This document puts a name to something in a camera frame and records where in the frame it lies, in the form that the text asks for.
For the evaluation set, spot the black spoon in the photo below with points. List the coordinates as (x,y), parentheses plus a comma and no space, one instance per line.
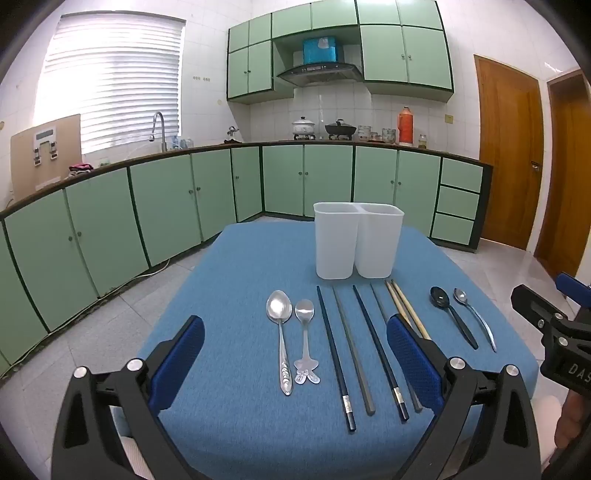
(439,297)

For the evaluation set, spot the green wall cabinets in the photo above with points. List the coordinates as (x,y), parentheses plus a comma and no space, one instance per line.
(415,50)

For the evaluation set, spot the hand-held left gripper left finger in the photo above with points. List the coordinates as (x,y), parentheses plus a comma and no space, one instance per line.
(180,364)

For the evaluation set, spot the red cloth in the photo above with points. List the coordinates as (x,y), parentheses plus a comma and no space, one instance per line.
(81,168)

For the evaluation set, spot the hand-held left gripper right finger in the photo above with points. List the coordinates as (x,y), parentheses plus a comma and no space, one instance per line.
(411,364)

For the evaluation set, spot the black range hood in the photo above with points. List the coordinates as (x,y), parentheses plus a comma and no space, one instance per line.
(318,71)

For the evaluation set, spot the stack of bowls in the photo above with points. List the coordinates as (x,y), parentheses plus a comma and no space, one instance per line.
(364,134)

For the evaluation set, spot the white window blinds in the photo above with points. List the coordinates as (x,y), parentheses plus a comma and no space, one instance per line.
(111,83)

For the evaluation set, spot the black wok with lid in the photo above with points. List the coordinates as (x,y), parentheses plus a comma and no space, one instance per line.
(340,128)

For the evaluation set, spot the steel kettle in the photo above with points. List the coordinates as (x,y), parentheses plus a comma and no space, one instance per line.
(233,134)

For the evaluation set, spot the large silver spoon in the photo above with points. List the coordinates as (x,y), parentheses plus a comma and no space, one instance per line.
(279,304)

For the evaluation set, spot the small plain silver spoon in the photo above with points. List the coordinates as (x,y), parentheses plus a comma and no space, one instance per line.
(461,295)

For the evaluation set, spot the steel kitchen faucet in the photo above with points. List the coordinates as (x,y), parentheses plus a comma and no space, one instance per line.
(162,134)

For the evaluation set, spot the dark blue chopstick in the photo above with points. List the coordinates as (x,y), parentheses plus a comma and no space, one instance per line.
(335,360)
(378,350)

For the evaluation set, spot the green base cabinets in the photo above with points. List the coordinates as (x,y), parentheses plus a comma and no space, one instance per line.
(157,207)

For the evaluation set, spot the white utensil holder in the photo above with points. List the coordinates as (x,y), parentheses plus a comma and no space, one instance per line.
(332,244)

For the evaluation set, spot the white cooking pot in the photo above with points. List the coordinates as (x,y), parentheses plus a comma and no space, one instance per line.
(303,127)

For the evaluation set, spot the blue table cloth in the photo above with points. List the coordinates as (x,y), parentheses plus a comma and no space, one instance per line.
(258,258)

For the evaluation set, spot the patterned bowls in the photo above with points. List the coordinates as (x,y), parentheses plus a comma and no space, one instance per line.
(389,135)

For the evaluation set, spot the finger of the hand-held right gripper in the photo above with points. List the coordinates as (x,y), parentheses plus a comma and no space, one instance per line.
(531,302)
(572,284)

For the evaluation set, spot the orange thermos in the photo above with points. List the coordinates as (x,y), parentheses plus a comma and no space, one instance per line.
(405,127)

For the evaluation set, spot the brown cardboard box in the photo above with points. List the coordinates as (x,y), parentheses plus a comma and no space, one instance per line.
(27,157)

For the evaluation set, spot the wooden door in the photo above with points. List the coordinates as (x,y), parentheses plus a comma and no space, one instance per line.
(572,184)
(508,152)

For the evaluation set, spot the grey chopstick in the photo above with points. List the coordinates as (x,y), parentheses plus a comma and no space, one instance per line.
(377,300)
(352,350)

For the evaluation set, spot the blue box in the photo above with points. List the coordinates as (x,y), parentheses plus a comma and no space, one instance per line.
(320,50)

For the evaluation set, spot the clear bottles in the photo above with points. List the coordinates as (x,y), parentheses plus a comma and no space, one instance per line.
(182,143)

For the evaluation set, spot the person's right hand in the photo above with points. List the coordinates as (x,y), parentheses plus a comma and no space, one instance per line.
(572,422)

